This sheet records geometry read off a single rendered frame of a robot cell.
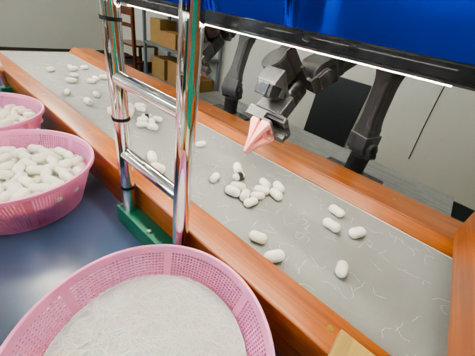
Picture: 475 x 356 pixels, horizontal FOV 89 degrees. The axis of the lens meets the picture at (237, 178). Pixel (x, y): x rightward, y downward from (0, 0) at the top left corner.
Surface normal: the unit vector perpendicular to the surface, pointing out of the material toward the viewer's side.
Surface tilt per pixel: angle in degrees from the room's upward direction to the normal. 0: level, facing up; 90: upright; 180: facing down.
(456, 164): 90
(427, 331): 0
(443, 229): 0
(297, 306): 0
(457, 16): 58
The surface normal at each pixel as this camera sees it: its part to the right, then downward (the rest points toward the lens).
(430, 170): -0.67, 0.32
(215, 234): 0.17, -0.82
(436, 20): -0.45, -0.15
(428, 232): -0.33, -0.34
